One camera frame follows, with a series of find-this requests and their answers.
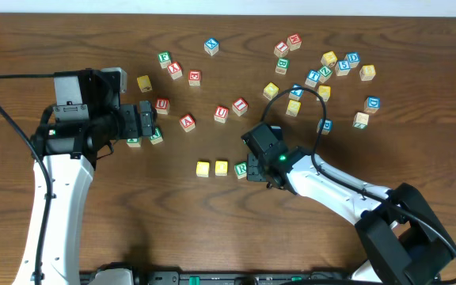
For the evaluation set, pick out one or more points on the red U block centre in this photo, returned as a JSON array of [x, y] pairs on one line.
[[221, 114]]

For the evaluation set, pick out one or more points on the yellow block near R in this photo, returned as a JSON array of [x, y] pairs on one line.
[[293, 107]]

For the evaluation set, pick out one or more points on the blue D block right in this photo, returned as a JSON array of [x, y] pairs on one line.
[[372, 105]]

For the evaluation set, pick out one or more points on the blue 5 wooden block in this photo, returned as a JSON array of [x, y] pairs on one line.
[[342, 68]]

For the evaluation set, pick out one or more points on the blue T wooden block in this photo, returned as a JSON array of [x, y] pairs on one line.
[[312, 78]]

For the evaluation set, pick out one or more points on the yellow block middle right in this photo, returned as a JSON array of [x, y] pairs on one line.
[[325, 92]]

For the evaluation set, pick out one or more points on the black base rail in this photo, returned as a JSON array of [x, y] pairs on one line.
[[132, 276]]

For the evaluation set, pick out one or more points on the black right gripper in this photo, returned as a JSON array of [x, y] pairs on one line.
[[254, 169]]

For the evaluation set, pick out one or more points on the yellow C wooden block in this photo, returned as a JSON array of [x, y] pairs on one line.
[[202, 169]]

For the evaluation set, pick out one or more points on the red u block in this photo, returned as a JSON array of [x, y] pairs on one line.
[[221, 114], [162, 106]]

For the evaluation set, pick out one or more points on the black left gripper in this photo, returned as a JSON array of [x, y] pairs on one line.
[[146, 119]]

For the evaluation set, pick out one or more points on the red U block left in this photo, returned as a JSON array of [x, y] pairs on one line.
[[162, 106]]

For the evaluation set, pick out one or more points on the yellow 8 wooden block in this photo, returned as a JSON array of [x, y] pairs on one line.
[[367, 73]]

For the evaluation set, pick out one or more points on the white green wooden block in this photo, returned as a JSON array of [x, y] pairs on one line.
[[360, 120]]

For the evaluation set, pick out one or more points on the red A wooden block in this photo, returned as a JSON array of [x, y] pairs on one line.
[[187, 123]]

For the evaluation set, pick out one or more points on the green N wooden block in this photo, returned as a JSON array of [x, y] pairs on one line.
[[156, 137]]

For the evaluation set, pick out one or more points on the yellow block beside centre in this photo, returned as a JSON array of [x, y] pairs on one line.
[[270, 91]]

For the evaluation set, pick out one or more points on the yellow block far top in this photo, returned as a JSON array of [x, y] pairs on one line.
[[329, 59]]

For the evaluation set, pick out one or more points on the red I block far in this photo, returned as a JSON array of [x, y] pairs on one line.
[[281, 49]]

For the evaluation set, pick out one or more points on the green F wooden block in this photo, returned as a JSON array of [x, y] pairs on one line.
[[164, 59]]

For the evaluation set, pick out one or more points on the red I block centre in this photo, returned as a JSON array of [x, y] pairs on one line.
[[240, 106]]

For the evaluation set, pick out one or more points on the yellow O wooden block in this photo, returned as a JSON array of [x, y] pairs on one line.
[[221, 168]]

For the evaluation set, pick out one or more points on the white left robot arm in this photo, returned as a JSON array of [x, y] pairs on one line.
[[64, 170]]

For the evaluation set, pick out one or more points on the blue P wooden block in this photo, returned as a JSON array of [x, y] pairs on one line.
[[324, 126]]

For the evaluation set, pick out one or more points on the green R wooden block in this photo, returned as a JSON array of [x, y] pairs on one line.
[[240, 170]]

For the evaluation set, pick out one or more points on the green B wooden block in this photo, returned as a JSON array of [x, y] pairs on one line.
[[282, 66]]

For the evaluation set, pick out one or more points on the blue X wooden block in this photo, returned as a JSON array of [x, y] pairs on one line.
[[211, 46]]

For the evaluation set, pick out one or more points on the red E wooden block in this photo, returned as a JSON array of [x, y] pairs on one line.
[[194, 78]]

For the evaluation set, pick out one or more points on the red W wooden block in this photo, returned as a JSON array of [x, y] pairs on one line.
[[294, 41]]

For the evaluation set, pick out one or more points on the red i block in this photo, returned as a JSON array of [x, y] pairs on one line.
[[240, 106], [281, 49]]

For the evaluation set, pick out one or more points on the green Z wooden block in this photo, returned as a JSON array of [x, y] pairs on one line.
[[325, 73]]

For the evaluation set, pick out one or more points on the blue 2 wooden block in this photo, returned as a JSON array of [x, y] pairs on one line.
[[295, 94]]

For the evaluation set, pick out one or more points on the yellow acorn wooden block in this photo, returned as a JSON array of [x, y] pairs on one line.
[[144, 83]]

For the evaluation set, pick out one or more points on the blue D block far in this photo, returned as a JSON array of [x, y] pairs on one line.
[[353, 59]]

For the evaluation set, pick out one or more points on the blue d block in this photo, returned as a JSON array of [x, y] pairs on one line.
[[353, 59], [372, 105]]

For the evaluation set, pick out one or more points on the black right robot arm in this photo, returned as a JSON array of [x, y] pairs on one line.
[[404, 240]]

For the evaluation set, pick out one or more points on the red X wooden block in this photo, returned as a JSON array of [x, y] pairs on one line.
[[175, 70]]

